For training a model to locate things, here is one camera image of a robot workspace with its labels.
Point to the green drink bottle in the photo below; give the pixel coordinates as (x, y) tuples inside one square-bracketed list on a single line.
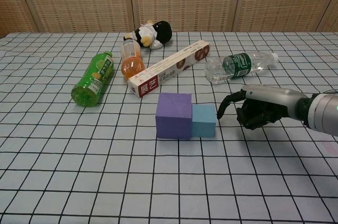
[(92, 81)]

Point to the light blue checked tablecloth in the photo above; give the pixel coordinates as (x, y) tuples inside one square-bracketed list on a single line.
[(79, 168)]

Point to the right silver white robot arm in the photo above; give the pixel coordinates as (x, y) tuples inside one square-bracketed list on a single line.
[(322, 113)]

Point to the long white baking paper box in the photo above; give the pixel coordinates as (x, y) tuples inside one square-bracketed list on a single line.
[(163, 69)]

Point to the black and white plush toy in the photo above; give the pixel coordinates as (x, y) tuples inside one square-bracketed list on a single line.
[(161, 32)]

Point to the clear water bottle green label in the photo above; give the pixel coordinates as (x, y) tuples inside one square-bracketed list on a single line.
[(237, 66)]

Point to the large purple foam cube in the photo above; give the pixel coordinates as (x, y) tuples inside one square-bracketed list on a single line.
[(173, 115)]

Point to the medium blue foam cube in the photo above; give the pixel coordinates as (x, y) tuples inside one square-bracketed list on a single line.
[(203, 123)]

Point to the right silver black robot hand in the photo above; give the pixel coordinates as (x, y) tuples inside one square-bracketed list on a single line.
[(269, 97)]

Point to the orange drink bottle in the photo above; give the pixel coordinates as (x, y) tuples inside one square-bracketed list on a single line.
[(132, 66)]

